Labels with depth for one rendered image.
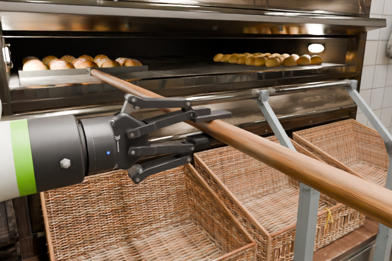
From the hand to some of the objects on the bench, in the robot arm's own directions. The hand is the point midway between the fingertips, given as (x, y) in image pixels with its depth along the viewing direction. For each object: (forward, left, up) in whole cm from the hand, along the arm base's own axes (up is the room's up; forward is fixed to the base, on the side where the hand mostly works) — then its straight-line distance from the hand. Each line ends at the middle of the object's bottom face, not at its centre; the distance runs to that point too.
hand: (209, 126), depth 50 cm
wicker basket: (+59, +46, -61) cm, 97 cm away
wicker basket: (0, +42, -61) cm, 74 cm away
